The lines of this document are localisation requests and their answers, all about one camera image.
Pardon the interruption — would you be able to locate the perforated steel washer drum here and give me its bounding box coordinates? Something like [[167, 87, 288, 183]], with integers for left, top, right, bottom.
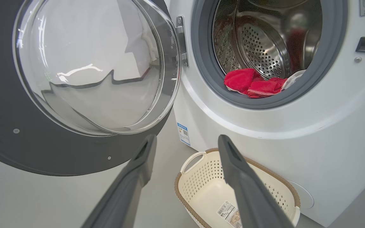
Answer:
[[213, 0, 323, 79]]

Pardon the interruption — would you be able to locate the washing machine glass door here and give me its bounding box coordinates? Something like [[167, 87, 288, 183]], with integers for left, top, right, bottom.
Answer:
[[0, 0, 183, 176]]

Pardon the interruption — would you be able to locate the metal door hinge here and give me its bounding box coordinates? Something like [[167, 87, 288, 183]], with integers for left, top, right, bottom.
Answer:
[[175, 16, 189, 67]]

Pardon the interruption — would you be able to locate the white printed label sticker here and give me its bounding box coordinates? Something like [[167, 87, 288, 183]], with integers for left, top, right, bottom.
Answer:
[[217, 201, 243, 228]]

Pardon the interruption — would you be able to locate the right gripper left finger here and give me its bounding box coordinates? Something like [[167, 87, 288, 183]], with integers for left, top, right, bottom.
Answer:
[[81, 134, 157, 228]]

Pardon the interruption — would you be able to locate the white front-load washing machine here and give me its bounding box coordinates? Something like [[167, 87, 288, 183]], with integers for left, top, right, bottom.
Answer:
[[165, 0, 365, 227]]

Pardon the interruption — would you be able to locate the cream perforated laundry basket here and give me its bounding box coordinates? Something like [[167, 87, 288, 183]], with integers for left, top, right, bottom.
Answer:
[[174, 148, 301, 228]]

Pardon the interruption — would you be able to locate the blue energy label sticker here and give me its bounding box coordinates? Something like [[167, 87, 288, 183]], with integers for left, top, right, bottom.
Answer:
[[177, 123, 191, 146]]

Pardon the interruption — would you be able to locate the red and white garment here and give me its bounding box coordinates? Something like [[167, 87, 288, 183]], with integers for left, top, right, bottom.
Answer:
[[224, 68, 306, 98]]

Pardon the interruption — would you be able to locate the round white filter cover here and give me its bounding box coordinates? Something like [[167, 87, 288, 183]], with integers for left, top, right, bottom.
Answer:
[[285, 180, 314, 210]]

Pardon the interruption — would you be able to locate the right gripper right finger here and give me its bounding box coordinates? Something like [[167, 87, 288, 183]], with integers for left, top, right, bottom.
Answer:
[[218, 135, 295, 228]]

